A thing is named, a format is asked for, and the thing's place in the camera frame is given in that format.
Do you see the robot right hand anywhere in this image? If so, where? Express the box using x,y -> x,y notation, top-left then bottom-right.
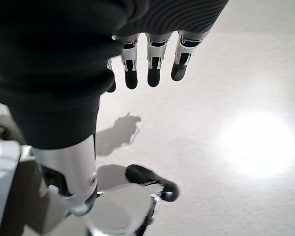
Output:
0,0 -> 230,217

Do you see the robot right leg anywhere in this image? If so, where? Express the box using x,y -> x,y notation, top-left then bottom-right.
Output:
85,164 -> 180,236

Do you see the white medical cart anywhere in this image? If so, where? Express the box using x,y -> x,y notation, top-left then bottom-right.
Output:
0,68 -> 24,236

